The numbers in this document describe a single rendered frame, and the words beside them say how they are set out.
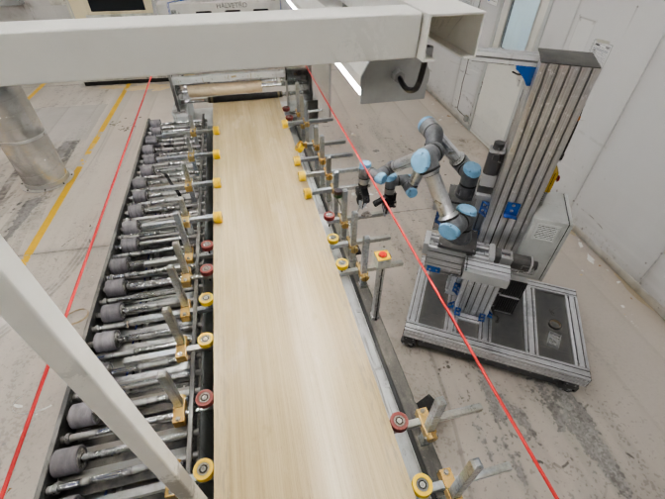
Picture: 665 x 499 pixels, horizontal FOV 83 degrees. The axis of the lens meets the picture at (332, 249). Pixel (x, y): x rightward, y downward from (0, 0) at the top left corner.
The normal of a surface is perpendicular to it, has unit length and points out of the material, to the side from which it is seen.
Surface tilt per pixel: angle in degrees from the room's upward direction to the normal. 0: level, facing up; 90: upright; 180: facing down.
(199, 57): 90
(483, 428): 0
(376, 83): 90
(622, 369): 0
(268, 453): 0
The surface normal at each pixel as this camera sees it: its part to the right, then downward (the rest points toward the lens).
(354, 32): 0.23, 0.66
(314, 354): 0.00, -0.73
